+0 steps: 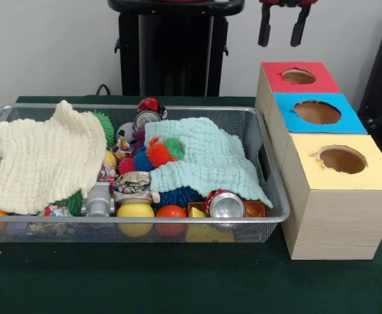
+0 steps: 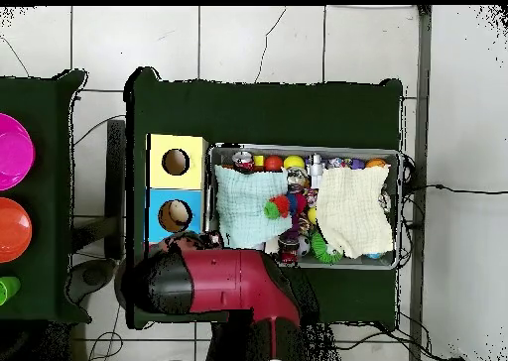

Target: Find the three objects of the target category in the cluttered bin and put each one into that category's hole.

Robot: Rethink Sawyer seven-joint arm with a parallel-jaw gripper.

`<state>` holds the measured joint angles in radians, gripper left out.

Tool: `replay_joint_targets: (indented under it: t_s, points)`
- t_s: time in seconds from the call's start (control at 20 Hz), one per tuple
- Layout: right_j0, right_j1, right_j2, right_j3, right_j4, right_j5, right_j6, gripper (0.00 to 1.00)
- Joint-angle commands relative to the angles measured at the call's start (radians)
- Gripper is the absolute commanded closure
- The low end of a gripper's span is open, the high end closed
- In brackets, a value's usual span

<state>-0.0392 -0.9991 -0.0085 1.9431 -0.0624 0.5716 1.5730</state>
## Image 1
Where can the blue spiky ball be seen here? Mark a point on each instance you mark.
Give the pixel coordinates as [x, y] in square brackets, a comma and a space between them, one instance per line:
[178, 196]

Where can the crushed printed can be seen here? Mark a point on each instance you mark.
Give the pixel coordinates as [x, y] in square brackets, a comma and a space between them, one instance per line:
[132, 185]

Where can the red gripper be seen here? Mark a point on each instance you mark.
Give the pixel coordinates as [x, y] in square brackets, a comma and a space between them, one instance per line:
[288, 2]

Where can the cream knitted cloth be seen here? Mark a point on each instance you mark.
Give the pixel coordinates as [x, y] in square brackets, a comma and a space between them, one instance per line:
[44, 160]

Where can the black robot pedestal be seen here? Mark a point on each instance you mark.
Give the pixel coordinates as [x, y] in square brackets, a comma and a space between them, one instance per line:
[174, 49]

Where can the wooden box with three holes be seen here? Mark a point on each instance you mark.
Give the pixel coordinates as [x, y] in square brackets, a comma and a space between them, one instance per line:
[338, 209]

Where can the red orange ball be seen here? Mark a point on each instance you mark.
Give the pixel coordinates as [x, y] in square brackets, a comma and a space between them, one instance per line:
[171, 212]

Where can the red silver soda can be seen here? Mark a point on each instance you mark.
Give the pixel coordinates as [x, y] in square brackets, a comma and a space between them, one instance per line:
[226, 205]

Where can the red black can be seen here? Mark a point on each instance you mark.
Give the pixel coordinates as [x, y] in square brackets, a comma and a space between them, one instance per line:
[152, 108]

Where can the yellow ball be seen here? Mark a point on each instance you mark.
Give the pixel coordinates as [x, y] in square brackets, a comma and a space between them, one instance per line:
[135, 212]

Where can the mint green cloth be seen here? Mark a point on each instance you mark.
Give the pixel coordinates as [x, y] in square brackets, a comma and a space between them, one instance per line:
[210, 160]

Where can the clear mesh bin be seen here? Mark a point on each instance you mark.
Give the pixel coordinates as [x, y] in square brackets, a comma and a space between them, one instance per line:
[269, 196]

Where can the orange spiky ball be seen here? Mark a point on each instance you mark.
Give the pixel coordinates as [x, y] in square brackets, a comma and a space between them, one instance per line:
[158, 154]

